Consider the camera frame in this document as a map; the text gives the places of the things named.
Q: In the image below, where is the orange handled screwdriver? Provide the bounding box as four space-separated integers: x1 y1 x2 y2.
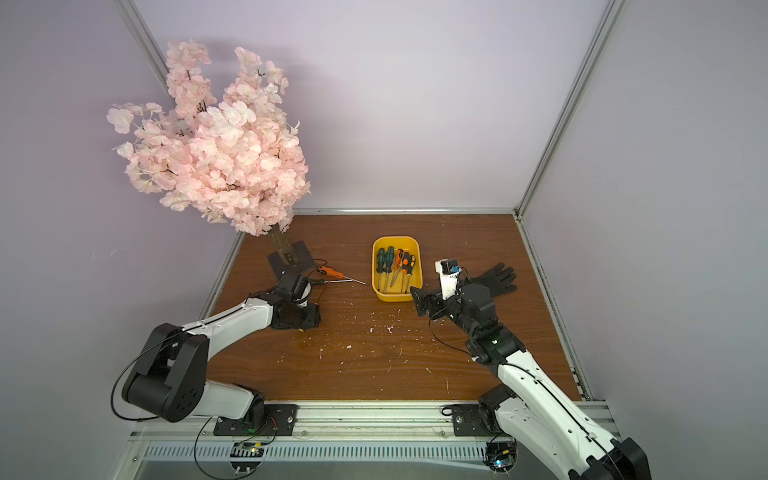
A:
390 249 405 287

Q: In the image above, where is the black work glove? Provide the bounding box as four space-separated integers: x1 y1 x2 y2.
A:
466 263 517 298

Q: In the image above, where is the pink artificial blossom tree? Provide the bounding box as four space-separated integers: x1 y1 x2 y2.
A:
106 39 310 237

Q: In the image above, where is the yellow plastic storage box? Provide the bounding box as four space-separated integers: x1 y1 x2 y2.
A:
371 236 424 302

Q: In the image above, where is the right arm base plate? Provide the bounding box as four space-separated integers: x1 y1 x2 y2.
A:
441 403 499 437

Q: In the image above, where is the aluminium front rail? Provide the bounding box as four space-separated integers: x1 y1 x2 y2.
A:
128 399 619 444

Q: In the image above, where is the small orange black screwdriver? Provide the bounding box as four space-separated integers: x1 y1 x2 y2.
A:
400 251 410 294

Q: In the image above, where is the large orange black screwdriver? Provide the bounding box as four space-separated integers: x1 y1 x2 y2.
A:
317 265 365 285

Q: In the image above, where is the black handled long screwdriver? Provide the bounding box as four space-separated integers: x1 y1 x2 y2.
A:
310 279 357 286

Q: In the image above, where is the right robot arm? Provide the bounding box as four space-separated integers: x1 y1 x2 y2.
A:
411 282 651 479

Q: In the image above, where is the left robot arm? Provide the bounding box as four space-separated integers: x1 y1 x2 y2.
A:
121 270 320 430

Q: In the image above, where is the controller board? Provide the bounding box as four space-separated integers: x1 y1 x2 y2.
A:
229 441 265 478
483 441 518 474

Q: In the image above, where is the left controller board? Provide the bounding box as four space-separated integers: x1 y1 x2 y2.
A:
229 441 265 478

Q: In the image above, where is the right controller board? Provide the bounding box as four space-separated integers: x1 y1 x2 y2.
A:
483 441 518 474

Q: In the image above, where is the green black screwdriver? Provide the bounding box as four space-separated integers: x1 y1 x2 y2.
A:
376 247 386 292
384 246 395 291

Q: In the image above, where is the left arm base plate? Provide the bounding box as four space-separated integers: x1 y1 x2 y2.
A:
213 403 299 437

